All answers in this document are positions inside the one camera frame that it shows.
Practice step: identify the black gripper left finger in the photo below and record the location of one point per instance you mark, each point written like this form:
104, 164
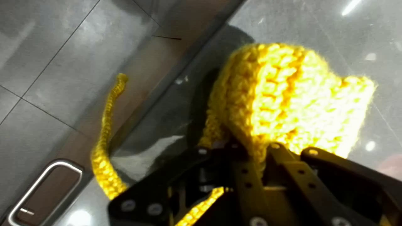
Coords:
189, 189

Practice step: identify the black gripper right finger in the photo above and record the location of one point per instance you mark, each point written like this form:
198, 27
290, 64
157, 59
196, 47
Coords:
312, 188

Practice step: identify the yellow knitted cloth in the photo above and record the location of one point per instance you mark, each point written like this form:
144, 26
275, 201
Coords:
265, 93

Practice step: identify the silver cabinet handle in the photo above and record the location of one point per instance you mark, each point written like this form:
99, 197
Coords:
47, 192

